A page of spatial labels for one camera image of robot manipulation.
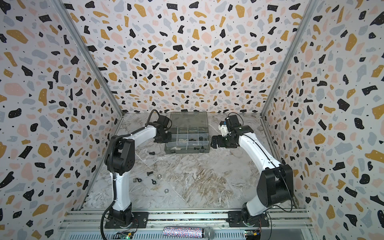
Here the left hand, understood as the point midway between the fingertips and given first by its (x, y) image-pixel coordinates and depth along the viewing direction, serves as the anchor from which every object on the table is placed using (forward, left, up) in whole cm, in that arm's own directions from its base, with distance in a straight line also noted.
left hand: (168, 137), depth 101 cm
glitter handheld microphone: (-54, -24, +1) cm, 59 cm away
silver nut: (-26, +2, -4) cm, 26 cm away
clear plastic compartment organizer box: (+5, -15, -2) cm, 16 cm away
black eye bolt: (-27, +14, -4) cm, 31 cm away
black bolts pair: (-10, +9, -4) cm, 14 cm away
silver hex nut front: (-33, -3, -4) cm, 34 cm away
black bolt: (-23, +9, -4) cm, 25 cm away
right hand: (-12, -31, +13) cm, 35 cm away
